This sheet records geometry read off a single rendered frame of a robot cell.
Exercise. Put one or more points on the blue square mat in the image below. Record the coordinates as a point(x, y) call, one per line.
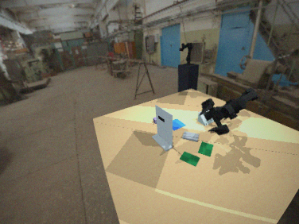
point(177, 124)

